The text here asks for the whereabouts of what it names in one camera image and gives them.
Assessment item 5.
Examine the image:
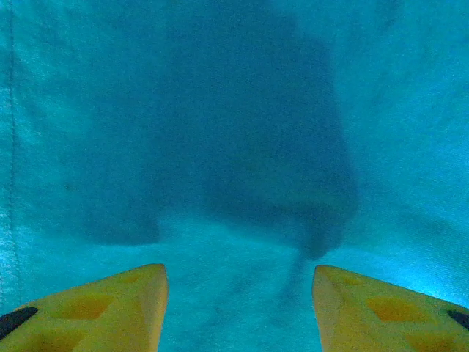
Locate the blue t-shirt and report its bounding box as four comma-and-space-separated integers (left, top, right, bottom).
0, 0, 469, 352

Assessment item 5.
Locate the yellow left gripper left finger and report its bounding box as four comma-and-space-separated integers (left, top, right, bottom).
0, 263, 169, 352

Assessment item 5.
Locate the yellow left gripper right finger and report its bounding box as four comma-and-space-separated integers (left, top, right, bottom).
311, 265, 469, 352

